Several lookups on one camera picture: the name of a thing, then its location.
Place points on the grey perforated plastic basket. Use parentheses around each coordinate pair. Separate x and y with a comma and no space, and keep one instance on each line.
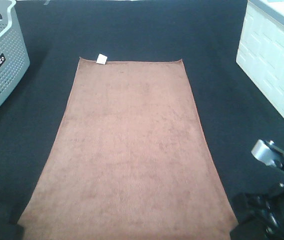
(14,59)

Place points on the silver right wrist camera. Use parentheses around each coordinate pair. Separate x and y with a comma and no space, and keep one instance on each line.
(264,154)

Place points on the white plastic storage bin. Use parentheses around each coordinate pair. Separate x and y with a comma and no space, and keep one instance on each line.
(261,49)

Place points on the brown towel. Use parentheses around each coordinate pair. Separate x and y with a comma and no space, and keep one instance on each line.
(129,162)

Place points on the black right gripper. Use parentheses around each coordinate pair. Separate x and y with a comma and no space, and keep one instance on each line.
(252,213)

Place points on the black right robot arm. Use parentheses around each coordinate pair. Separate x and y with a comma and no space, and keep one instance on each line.
(275,195)

